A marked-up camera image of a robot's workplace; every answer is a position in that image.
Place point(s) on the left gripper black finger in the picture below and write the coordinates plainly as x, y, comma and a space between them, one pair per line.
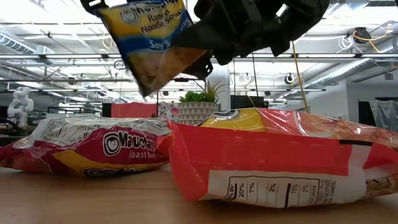
91, 6

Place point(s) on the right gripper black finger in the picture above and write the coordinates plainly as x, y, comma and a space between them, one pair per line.
208, 37
202, 67

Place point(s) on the blue soy sauce ramen pack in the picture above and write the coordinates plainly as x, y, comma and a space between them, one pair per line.
149, 31

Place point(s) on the orange chicken ramen pack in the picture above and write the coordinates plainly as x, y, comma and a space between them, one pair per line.
264, 149

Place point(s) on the red roast beef ramen pack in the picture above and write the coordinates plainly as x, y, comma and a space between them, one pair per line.
93, 149

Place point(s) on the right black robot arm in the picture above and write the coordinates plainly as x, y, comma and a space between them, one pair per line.
304, 12

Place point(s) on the potted plant triangle pattern pot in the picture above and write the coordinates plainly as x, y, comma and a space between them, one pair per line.
197, 112

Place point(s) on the floral patterned object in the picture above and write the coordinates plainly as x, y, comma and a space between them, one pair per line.
168, 110

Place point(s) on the black screen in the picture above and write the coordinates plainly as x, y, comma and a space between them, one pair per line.
245, 102

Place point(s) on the long ceiling light strip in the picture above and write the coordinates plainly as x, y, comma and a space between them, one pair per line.
62, 56

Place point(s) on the red orange divider panel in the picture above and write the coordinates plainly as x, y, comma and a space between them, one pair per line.
133, 110

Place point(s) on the white robot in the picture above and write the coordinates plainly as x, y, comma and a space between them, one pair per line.
20, 104

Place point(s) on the grey hanging cloth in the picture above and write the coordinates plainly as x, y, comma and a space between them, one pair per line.
385, 113

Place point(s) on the black camera rig frame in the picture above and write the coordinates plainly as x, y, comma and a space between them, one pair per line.
180, 80

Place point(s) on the ceiling air duct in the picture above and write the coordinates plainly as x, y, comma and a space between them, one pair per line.
342, 71
18, 46

